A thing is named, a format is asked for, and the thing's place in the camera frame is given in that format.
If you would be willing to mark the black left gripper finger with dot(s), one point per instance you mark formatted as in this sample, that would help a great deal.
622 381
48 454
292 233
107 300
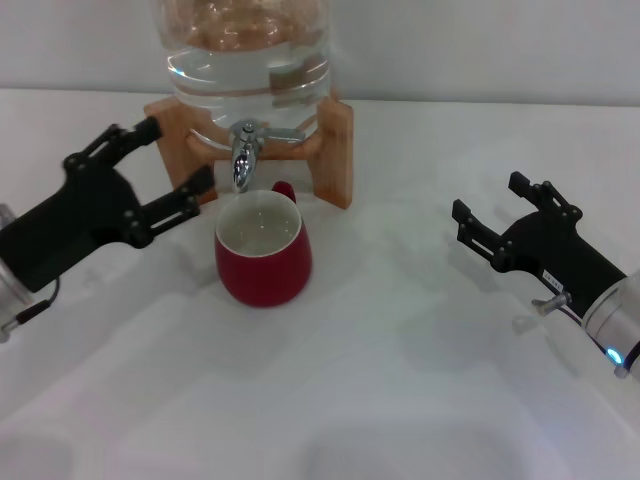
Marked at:
135 135
175 205

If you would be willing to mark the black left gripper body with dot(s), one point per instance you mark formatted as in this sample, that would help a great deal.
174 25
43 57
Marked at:
70 225

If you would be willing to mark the wooden dispenser stand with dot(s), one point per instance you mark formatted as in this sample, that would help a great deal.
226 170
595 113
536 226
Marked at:
335 150

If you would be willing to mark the red cup with white inside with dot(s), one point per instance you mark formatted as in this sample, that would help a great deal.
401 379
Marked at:
265 275

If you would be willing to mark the chrome faucet with lever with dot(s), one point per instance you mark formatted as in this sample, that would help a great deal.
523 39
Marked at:
243 160

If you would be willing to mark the clear glass water dispenser jar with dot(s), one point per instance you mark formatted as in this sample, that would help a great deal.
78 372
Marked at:
240 65

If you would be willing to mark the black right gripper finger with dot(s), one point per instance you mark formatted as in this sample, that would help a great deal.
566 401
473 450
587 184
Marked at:
545 192
477 232

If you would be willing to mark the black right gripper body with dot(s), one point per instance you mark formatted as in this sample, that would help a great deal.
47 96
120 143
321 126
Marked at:
555 255

